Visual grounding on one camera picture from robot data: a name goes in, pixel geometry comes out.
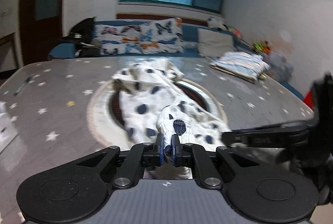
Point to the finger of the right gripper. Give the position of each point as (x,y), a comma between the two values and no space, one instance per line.
(286,134)

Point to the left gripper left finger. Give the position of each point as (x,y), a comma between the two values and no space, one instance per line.
(153,154)

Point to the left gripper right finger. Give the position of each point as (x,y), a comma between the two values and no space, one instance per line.
(181,153)

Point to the white navy polka dot garment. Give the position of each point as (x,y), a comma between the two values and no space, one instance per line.
(152,104)

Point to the folded blue striped blanket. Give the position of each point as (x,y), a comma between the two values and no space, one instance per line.
(242,65)

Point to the colourful toys pile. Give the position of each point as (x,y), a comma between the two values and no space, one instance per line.
(261,47)

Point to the grey cushion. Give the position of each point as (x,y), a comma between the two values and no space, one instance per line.
(214,44)

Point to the butterfly print pillow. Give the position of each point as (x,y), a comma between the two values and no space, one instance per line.
(161,36)

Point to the grey star tablecloth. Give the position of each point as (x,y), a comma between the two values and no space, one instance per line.
(50,112)

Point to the plush toys on sofa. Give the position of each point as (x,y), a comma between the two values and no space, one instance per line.
(218,24)

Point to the black bag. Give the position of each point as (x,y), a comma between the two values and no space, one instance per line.
(81,33)

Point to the pen on table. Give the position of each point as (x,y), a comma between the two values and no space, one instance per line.
(23,85)

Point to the dark wooden door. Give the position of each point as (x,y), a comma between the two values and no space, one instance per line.
(40,24)

